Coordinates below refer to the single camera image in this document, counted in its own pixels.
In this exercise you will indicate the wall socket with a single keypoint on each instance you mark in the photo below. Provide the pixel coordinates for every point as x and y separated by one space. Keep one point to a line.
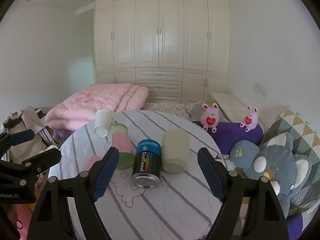
260 89

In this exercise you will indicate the cream cup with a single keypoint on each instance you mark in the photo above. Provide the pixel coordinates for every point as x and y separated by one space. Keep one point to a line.
174 150

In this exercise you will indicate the pink cloth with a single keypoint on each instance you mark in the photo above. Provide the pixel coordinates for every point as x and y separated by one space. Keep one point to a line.
25 217

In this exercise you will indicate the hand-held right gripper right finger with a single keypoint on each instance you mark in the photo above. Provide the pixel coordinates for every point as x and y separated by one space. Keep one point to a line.
212 176

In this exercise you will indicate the heart print pillow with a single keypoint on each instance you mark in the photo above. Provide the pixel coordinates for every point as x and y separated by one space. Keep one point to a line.
170 108

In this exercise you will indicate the large pink bunny plush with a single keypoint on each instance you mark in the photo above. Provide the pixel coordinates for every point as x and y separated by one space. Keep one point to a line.
209 120

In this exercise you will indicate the black and blue can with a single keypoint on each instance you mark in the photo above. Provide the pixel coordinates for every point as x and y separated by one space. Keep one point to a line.
146 163

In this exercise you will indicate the grey koala plush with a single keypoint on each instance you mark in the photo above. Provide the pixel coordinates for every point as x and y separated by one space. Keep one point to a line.
280 162

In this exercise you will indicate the cream wardrobe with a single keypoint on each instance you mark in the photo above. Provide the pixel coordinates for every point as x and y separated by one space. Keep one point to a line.
160 42

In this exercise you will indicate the small pink bunny plush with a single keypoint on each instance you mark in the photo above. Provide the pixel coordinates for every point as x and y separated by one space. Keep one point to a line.
250 120

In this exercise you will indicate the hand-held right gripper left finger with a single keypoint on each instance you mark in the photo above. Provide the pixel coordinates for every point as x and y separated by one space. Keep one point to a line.
105 176

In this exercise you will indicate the striped white cloth table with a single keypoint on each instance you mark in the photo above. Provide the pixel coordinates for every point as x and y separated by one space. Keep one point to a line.
160 205

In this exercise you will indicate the purple pillow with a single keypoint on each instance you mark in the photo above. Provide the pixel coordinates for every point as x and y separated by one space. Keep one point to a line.
232 137

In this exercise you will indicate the pink folded quilt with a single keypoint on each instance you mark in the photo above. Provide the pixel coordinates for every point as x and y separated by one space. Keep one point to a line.
100 100

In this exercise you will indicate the pile of clothes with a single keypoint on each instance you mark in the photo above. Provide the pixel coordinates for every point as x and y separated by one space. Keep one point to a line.
27 120

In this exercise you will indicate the pink and green cup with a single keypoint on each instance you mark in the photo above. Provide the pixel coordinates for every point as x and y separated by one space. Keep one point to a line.
121 142

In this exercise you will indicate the white cup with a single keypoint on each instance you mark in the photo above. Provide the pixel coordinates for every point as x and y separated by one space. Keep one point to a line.
102 121

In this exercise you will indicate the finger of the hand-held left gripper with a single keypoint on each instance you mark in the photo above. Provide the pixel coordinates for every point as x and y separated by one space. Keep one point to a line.
21 136
46 158

